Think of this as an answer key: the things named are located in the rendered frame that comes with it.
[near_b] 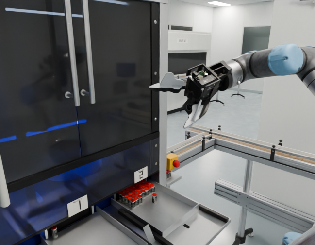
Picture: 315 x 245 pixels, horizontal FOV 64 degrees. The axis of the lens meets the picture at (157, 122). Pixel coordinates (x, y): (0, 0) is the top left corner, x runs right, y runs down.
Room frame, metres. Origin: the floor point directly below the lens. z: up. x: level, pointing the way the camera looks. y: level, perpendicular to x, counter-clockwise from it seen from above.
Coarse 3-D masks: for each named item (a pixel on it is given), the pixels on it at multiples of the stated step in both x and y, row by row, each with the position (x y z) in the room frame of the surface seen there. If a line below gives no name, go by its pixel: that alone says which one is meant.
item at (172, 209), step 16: (160, 192) 1.15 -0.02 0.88; (176, 192) 1.10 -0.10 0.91; (128, 208) 1.02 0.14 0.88; (144, 208) 1.02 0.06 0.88; (160, 208) 1.02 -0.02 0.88; (176, 208) 1.02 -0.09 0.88; (192, 208) 0.97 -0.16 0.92; (144, 224) 0.89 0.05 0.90; (160, 224) 0.91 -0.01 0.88; (176, 224) 0.88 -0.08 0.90
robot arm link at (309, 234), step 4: (312, 228) 0.51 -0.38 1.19; (308, 232) 0.51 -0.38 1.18; (312, 232) 0.50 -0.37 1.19; (300, 236) 0.53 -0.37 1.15; (304, 236) 0.51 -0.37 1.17; (308, 236) 0.50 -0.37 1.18; (312, 236) 0.49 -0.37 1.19; (296, 240) 0.53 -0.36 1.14; (300, 240) 0.52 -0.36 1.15; (304, 240) 0.51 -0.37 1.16; (308, 240) 0.50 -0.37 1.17; (312, 240) 0.49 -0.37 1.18; (288, 244) 0.56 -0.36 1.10; (292, 244) 0.54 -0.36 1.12; (296, 244) 0.52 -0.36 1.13; (300, 244) 0.51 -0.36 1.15; (304, 244) 0.50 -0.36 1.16; (308, 244) 0.49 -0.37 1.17; (312, 244) 0.48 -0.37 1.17
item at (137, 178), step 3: (144, 168) 1.11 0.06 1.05; (138, 171) 1.08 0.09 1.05; (144, 171) 1.11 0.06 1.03; (147, 171) 1.12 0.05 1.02; (135, 174) 1.07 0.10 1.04; (138, 174) 1.08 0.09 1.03; (144, 174) 1.11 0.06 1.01; (147, 174) 1.12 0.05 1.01; (135, 177) 1.07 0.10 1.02; (138, 177) 1.08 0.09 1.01; (144, 177) 1.11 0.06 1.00; (135, 180) 1.07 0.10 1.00; (138, 180) 1.08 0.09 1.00
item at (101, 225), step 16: (96, 208) 0.99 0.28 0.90; (80, 224) 0.91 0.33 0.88; (96, 224) 0.91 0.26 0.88; (112, 224) 0.91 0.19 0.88; (48, 240) 0.81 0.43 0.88; (64, 240) 0.81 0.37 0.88; (80, 240) 0.81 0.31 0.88; (96, 240) 0.81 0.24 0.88; (112, 240) 0.81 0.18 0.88; (128, 240) 0.81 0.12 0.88
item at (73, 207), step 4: (84, 196) 0.87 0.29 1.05; (76, 200) 0.84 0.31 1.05; (80, 200) 0.85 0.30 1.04; (84, 200) 0.87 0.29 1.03; (68, 204) 0.82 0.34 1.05; (72, 204) 0.83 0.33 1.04; (76, 204) 0.84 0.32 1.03; (84, 204) 0.87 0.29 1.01; (68, 208) 0.82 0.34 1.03; (72, 208) 0.83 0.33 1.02; (76, 208) 0.84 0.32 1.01; (84, 208) 0.86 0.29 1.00; (68, 212) 0.81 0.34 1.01; (72, 212) 0.83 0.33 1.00; (76, 212) 0.84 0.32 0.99
